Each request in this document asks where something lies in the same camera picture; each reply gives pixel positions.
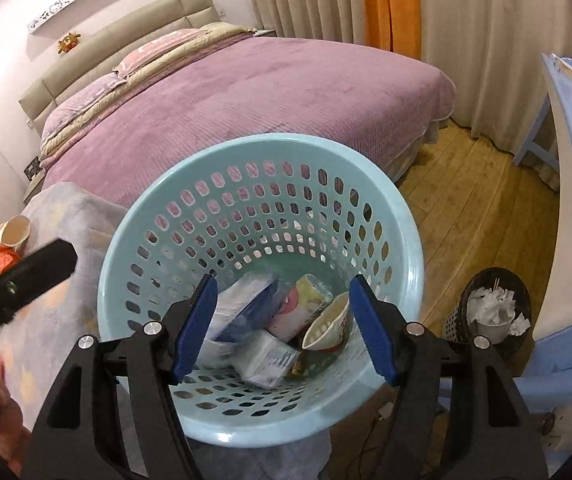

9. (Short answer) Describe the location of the pink yellow snack package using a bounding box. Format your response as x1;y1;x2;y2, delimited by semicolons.
265;274;333;342

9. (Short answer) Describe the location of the black mesh waste bin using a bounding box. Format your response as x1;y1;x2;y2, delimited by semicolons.
442;266;532;360

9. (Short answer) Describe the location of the orange curtain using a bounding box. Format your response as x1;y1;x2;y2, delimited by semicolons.
364;0;421;60

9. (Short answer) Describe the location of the orange plastic bag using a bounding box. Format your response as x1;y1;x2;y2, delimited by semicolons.
0;249;21;275

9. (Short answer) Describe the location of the pink pillow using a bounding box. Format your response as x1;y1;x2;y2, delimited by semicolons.
114;28;205;77

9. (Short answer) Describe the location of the light blue perforated basket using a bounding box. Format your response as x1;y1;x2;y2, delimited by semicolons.
97;133;423;448

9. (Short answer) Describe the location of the lilac pillow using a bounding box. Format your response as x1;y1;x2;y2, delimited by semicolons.
42;72;126;142

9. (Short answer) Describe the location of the white blue tissue pack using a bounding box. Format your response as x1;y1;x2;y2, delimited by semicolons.
205;272;280;344

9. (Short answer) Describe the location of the beige curtain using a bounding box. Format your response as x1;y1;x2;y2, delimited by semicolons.
239;0;572;191

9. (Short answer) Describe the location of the white paper bowl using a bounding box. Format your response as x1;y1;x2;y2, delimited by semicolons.
302;292;350;352

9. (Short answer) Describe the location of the beige padded headboard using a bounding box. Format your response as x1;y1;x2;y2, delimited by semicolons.
19;0;220;132

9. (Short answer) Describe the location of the pastel leaf pattern blanket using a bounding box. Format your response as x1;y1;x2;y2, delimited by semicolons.
0;182;331;479

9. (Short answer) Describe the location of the purple covered bed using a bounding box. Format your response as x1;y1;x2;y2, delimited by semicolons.
43;24;456;206

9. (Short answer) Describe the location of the orange plush toy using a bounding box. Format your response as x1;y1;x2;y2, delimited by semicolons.
57;32;81;54

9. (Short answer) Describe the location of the small white carton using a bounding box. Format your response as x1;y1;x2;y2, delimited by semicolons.
229;330;300;389

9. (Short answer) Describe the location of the person left hand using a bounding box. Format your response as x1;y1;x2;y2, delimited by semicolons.
0;379;31;478

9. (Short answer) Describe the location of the orange paper cup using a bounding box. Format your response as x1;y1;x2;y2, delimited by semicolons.
0;214;31;252

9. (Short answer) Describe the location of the beige nightstand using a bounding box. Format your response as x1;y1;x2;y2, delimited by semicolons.
22;156;46;205

